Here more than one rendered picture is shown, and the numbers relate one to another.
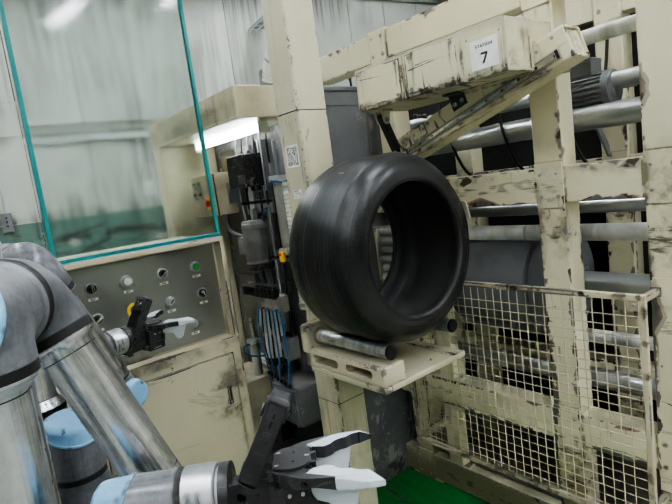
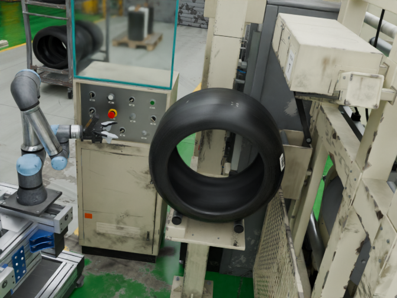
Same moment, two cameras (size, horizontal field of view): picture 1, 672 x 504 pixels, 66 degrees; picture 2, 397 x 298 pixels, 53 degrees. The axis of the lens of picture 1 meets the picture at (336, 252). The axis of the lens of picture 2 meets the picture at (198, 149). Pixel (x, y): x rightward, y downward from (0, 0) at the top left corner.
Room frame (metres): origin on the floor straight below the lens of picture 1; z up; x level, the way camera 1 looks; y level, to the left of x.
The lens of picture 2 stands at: (0.36, -1.08, 2.01)
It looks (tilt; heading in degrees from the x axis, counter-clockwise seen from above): 27 degrees down; 39
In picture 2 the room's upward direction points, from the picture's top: 7 degrees clockwise
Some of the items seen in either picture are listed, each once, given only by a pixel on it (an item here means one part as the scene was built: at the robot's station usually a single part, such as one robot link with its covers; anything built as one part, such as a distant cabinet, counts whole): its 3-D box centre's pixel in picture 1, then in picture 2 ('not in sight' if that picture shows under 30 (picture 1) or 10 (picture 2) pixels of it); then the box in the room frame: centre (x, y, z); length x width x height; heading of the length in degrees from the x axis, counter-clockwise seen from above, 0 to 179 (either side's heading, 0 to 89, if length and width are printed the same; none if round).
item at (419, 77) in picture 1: (445, 72); (315, 49); (1.74, -0.43, 1.71); 0.61 x 0.25 x 0.15; 38
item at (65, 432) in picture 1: (72, 441); (29, 169); (1.16, 0.68, 0.88); 0.13 x 0.12 x 0.14; 54
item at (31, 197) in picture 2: (84, 487); (31, 189); (1.16, 0.67, 0.77); 0.15 x 0.15 x 0.10
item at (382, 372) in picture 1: (354, 362); (179, 209); (1.57, -0.01, 0.84); 0.36 x 0.09 x 0.06; 38
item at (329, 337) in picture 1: (352, 343); (181, 199); (1.57, -0.01, 0.90); 0.35 x 0.05 x 0.05; 38
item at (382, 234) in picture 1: (407, 261); (288, 164); (2.07, -0.28, 1.05); 0.20 x 0.15 x 0.30; 38
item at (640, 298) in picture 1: (507, 382); (271, 285); (1.68, -0.52, 0.65); 0.90 x 0.02 x 0.70; 38
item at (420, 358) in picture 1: (387, 359); (207, 219); (1.66, -0.12, 0.80); 0.37 x 0.36 x 0.02; 128
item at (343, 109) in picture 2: not in sight; (352, 128); (2.21, -0.50, 1.30); 0.83 x 0.13 x 0.08; 38
